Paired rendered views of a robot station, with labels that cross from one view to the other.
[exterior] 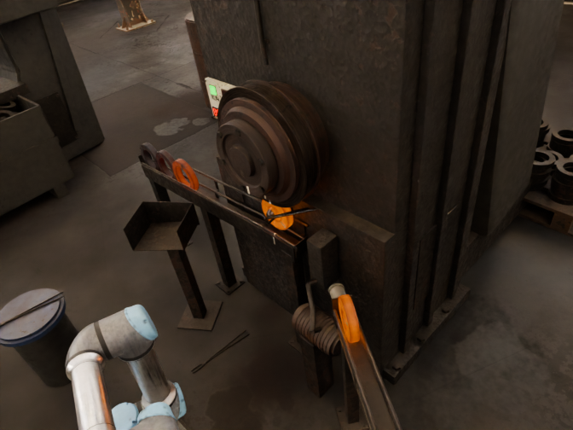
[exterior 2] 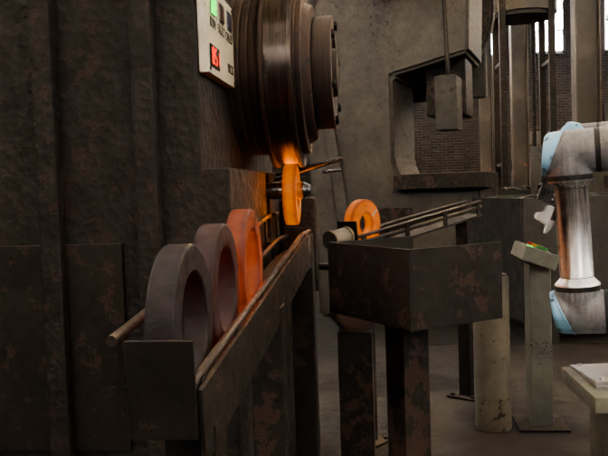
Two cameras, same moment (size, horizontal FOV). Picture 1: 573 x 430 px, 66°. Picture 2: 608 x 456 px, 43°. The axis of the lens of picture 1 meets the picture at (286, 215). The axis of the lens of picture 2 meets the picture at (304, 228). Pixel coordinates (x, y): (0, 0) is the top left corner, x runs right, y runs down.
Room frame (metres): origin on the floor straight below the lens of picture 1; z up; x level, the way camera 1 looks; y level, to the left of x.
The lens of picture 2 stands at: (2.77, 1.45, 0.83)
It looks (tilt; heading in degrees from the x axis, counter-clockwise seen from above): 3 degrees down; 225
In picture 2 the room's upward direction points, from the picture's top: 2 degrees counter-clockwise
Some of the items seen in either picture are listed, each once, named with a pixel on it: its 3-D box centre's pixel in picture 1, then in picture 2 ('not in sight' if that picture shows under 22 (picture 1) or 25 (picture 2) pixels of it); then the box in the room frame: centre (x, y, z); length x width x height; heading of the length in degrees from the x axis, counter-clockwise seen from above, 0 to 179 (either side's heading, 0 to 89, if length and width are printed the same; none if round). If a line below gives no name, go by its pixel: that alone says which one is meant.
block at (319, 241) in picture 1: (324, 258); (299, 239); (1.23, -0.12, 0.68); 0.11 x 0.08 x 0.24; 129
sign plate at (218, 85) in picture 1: (228, 104); (217, 38); (1.73, 0.17, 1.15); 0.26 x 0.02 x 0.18; 39
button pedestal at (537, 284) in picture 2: not in sight; (537, 334); (0.41, 0.18, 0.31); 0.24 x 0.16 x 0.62; 39
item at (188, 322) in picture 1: (179, 270); (415, 432); (1.63, 0.58, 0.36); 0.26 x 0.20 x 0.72; 74
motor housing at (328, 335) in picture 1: (323, 357); (356, 372); (1.06, -0.07, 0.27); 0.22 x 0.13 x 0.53; 39
